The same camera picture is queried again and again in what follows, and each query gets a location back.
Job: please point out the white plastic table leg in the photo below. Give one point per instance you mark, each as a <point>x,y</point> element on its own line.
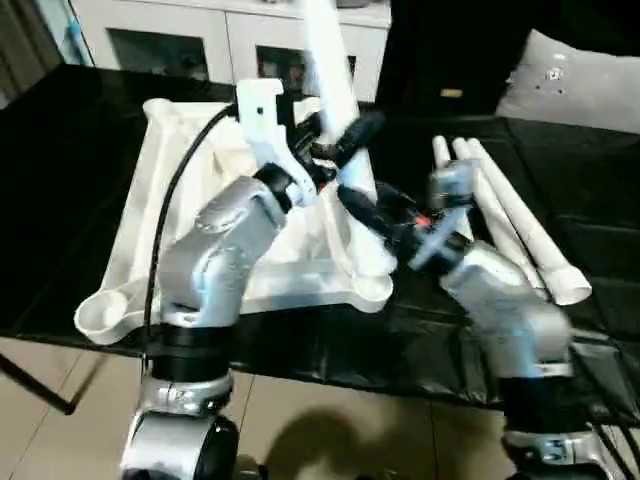
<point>495,210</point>
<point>442,150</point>
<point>332,75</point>
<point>530,230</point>

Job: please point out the black box with gold label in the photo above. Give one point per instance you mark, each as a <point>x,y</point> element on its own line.
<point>450,45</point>

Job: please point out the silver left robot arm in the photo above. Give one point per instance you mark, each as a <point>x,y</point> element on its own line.
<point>210,260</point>

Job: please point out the beige curtain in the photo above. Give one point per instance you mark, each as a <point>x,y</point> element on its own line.
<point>25,45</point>

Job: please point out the black metal support bar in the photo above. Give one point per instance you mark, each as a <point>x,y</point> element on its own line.
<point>35,387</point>

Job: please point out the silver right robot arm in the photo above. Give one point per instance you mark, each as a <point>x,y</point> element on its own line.
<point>500,300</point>

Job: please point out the black work mat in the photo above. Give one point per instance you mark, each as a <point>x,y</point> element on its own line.
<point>60,200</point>

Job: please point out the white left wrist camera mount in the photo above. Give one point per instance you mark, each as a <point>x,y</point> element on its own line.
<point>260,115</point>

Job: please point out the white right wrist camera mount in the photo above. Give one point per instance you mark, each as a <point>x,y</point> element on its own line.
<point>450,187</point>

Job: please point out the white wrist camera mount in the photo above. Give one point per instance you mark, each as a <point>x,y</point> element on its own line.
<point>260,115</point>
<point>450,187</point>

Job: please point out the white glass-door cabinet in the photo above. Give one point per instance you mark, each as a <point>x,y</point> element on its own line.
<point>225,30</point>

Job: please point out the white plastic table top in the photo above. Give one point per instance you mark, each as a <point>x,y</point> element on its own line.
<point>150,200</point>

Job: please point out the grey cushion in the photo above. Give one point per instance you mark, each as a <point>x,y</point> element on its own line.
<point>575,90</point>

